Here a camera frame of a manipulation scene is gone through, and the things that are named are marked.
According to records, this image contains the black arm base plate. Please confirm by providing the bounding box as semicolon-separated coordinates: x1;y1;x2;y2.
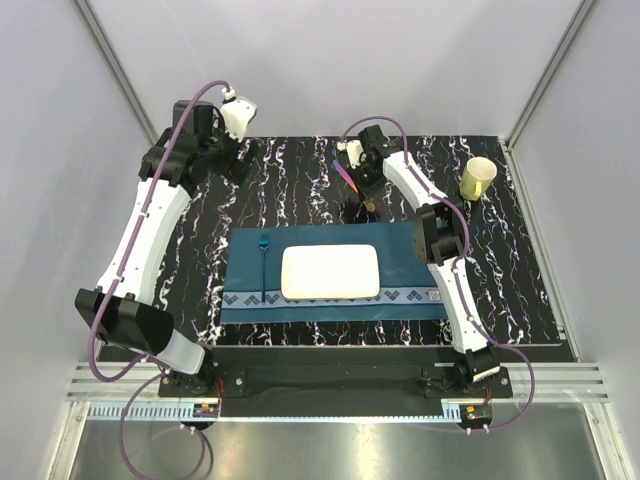
159;346;513;399

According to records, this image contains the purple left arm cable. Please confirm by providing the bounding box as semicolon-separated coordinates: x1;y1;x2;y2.
87;80;236;476

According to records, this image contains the aluminium frame post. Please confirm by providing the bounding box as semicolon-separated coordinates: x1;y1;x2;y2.
505;0;600;148
70;0;160;146

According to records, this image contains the right aluminium frame post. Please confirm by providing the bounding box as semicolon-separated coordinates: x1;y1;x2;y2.
505;0;600;148

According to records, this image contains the left aluminium frame post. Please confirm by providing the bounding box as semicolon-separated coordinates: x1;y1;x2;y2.
70;0;160;146

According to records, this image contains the blue small fork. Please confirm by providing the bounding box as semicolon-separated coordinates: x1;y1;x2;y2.
259;234;270;305

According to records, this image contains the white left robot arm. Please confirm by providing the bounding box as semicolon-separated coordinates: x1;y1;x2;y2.
74;96;257;396

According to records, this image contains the grey cable duct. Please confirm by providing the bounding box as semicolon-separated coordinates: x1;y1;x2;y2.
87;402;496;421

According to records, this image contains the pink orange knife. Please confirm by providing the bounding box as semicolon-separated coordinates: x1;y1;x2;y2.
332;160;375;213

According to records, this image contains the aluminium front rail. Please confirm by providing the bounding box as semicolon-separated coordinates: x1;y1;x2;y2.
67;362;609;403

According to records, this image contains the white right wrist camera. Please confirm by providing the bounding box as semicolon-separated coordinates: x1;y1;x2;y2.
337;140;366;169

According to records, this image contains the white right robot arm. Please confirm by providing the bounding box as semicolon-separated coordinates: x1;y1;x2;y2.
347;125;500;397

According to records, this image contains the blue patterned cloth placemat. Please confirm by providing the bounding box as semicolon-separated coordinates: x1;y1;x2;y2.
220;222;447;324

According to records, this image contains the white rectangular plate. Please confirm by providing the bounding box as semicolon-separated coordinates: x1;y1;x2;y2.
281;244;381;301

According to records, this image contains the yellow mug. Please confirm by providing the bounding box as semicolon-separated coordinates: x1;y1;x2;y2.
459;157;497;201

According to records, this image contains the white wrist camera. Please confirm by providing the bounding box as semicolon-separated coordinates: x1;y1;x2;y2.
337;140;366;169
220;88;257;142

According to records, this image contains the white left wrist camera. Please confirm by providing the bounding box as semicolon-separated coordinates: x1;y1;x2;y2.
220;88;257;142

